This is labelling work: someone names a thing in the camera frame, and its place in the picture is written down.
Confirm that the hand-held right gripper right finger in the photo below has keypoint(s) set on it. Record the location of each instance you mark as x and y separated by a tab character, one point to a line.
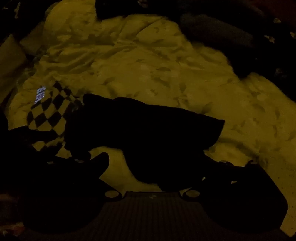
222	172

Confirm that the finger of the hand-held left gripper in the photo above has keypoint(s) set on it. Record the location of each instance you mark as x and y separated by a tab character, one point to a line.
27	134

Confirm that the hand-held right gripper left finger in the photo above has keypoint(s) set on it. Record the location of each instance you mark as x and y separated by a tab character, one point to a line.
100	162

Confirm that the black checkered cloth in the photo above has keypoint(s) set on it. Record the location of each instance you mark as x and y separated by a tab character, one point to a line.
49	113

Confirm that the black garment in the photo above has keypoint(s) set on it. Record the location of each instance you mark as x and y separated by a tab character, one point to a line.
143	129

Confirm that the dotted yellow bed sheet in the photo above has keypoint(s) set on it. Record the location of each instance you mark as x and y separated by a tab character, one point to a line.
277	185

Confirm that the pale pillow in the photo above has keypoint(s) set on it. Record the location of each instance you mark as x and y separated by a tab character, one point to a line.
9	60

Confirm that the yellow leaf print blanket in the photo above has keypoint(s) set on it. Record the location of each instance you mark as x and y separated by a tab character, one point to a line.
150	69

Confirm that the dark cloth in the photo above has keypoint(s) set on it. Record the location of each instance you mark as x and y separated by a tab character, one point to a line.
266	62

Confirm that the dark pillow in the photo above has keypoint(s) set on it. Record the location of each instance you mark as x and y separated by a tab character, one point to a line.
208	29

